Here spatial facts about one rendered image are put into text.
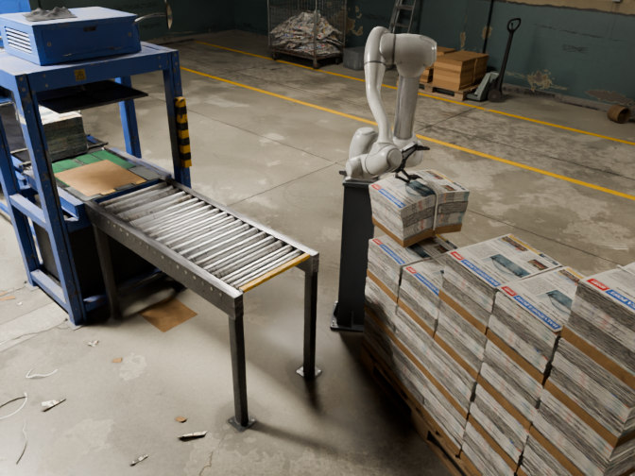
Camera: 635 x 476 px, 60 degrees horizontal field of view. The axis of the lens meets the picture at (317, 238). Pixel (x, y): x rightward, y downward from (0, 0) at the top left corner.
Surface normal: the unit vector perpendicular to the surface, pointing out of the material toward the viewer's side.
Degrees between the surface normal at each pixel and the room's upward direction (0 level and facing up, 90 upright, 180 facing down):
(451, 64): 90
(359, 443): 0
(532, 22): 90
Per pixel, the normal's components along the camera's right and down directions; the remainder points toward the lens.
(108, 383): 0.03, -0.87
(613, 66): -0.68, 0.35
